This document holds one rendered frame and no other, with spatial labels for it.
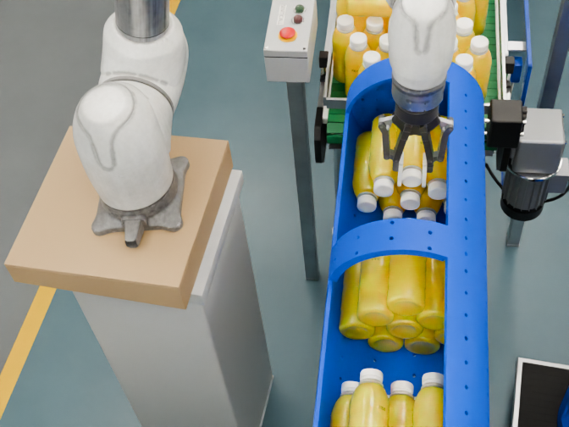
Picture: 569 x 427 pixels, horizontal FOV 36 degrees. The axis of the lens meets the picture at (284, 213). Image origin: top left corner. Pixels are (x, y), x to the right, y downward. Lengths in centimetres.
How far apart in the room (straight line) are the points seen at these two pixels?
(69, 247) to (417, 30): 82
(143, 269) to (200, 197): 19
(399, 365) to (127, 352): 71
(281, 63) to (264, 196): 115
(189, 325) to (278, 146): 147
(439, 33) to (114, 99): 59
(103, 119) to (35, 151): 188
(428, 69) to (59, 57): 255
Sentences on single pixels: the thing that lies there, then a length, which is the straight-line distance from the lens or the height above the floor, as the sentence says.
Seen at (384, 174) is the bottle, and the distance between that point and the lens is 174.
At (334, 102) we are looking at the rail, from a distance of 206.
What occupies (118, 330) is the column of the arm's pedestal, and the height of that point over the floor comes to 76.
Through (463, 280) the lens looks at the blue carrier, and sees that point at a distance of 151.
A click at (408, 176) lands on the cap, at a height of 115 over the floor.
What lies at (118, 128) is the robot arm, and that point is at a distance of 159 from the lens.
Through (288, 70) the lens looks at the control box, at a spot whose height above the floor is 104.
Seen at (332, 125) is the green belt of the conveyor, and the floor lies 90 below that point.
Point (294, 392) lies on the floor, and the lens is 273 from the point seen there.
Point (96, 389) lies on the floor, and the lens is 284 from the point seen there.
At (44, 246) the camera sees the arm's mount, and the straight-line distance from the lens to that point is 181.
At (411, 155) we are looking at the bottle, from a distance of 171.
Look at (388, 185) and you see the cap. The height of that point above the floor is 111.
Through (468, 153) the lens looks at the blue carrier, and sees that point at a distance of 169.
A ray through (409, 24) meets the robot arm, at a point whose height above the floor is 156.
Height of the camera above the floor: 248
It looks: 54 degrees down
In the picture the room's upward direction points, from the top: 7 degrees counter-clockwise
